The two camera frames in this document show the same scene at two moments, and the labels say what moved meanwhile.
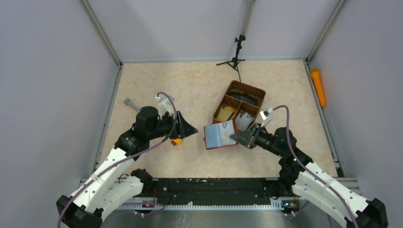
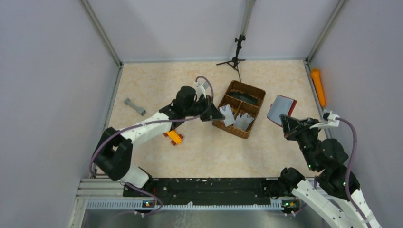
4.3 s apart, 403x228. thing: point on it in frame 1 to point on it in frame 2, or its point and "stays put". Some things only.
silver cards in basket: x=243 y=122 stays put
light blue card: x=213 y=136 to x=281 y=105
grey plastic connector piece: x=127 y=101 stays put
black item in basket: x=248 y=99 stays put
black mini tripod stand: x=235 y=61 stays put
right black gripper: x=248 y=137 to x=288 y=122
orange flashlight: x=315 y=75 stays put
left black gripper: x=184 y=128 to x=213 y=114
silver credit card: x=226 y=129 to x=227 y=113
